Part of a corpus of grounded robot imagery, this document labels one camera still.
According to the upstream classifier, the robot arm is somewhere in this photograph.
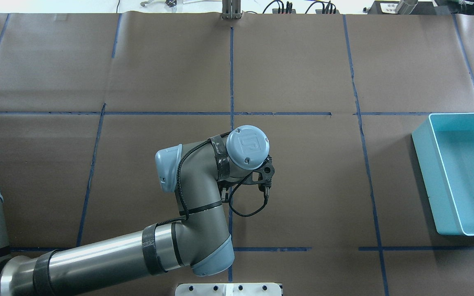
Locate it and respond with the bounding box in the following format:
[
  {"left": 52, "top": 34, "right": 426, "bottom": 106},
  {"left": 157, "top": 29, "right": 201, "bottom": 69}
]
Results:
[{"left": 0, "top": 125, "right": 274, "bottom": 296}]

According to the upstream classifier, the black box under cup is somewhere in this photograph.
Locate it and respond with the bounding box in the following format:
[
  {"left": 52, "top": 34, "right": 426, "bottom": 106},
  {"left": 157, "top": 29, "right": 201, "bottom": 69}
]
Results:
[{"left": 363, "top": 0, "right": 436, "bottom": 15}]

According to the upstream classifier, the steel cup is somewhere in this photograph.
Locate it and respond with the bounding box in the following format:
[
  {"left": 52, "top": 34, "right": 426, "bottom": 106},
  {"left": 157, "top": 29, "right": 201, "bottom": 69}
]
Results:
[{"left": 395, "top": 0, "right": 419, "bottom": 15}]

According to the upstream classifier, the teal plastic storage bin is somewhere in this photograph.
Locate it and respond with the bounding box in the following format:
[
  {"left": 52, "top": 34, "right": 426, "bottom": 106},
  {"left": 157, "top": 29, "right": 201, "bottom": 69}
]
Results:
[{"left": 412, "top": 113, "right": 474, "bottom": 236}]

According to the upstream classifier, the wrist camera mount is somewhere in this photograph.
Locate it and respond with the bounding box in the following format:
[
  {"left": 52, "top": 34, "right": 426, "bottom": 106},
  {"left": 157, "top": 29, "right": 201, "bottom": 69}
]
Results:
[{"left": 251, "top": 155, "right": 275, "bottom": 198}]

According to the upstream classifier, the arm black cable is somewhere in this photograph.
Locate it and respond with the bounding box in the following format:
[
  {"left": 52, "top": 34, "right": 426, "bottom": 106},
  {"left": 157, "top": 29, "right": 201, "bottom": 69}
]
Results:
[{"left": 155, "top": 136, "right": 271, "bottom": 227}]

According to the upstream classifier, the aluminium frame post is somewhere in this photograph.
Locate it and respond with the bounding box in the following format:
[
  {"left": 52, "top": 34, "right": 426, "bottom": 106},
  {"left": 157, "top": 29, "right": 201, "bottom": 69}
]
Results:
[{"left": 221, "top": 0, "right": 242, "bottom": 19}]

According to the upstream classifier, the white camera pole base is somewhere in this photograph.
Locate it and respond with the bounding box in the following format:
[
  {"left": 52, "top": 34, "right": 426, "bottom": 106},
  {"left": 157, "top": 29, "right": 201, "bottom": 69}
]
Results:
[{"left": 174, "top": 282, "right": 283, "bottom": 296}]

